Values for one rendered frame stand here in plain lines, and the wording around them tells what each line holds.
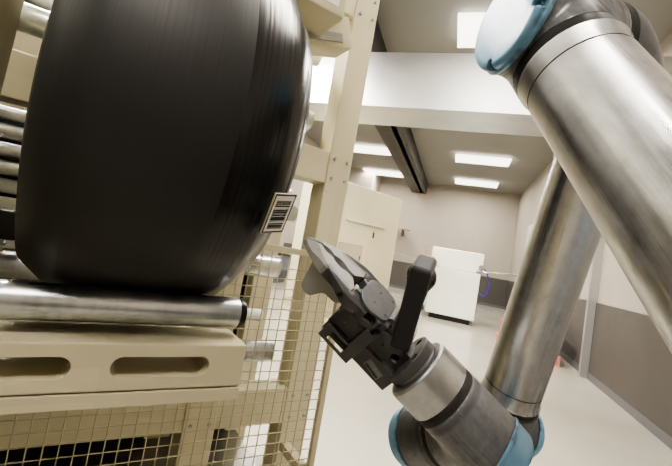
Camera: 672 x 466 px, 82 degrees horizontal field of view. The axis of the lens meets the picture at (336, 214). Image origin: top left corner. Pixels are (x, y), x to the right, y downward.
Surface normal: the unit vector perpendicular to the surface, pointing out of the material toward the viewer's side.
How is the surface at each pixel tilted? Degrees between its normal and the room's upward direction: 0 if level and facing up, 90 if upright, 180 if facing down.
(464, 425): 90
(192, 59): 88
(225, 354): 90
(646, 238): 98
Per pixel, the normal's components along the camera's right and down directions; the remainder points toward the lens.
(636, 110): -0.48, -0.46
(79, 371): 0.53, 0.02
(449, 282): -0.29, -0.13
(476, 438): -0.07, -0.10
